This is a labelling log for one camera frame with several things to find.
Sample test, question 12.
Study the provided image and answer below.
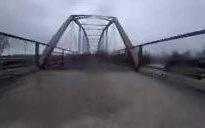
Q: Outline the grey bridge deck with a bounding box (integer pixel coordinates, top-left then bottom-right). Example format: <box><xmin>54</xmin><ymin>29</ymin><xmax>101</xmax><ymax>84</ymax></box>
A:
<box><xmin>0</xmin><ymin>61</ymin><xmax>205</xmax><ymax>128</ymax></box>

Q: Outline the steel truss bridge frame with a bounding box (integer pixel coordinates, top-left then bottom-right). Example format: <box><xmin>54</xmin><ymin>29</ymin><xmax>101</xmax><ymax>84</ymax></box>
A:
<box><xmin>39</xmin><ymin>13</ymin><xmax>140</xmax><ymax>72</ymax></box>

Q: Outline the raised deck edge kerb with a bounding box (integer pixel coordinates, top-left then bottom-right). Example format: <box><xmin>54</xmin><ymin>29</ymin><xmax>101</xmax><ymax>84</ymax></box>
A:
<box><xmin>138</xmin><ymin>66</ymin><xmax>205</xmax><ymax>96</ymax></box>
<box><xmin>0</xmin><ymin>64</ymin><xmax>41</xmax><ymax>90</ymax></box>

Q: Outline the row of dark trees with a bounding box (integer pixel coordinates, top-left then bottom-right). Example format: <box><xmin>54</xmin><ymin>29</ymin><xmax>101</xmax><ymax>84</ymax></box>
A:
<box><xmin>141</xmin><ymin>46</ymin><xmax>205</xmax><ymax>73</ymax></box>

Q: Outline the dark metal railing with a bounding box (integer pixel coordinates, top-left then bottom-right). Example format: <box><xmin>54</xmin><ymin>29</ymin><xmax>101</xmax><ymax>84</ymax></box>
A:
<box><xmin>0</xmin><ymin>29</ymin><xmax>78</xmax><ymax>73</ymax></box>
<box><xmin>118</xmin><ymin>27</ymin><xmax>205</xmax><ymax>71</ymax></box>

